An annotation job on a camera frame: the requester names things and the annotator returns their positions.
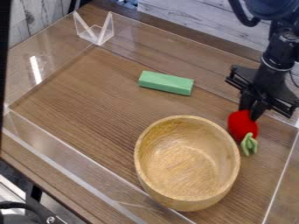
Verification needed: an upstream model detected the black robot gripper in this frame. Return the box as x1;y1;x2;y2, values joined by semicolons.
226;62;299;121

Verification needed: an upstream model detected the red plush strawberry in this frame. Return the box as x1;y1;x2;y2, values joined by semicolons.
229;109;259;157

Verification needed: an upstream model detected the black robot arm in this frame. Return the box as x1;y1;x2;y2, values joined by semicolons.
226;0;299;121

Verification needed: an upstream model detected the wooden bowl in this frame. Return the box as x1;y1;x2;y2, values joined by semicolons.
135;115;241;212

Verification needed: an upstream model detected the green rectangular block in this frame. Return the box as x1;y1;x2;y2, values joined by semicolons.
138;71;194;95

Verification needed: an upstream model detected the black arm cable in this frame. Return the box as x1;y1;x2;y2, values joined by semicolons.
227;0;262;28

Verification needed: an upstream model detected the clear acrylic tray wall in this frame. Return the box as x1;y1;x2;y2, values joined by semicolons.
3;104;195;224

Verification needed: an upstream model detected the clear acrylic corner bracket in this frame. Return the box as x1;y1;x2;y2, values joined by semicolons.
73;11;115;46

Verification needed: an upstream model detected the black metal table bracket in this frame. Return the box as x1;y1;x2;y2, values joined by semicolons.
26;185;69;224

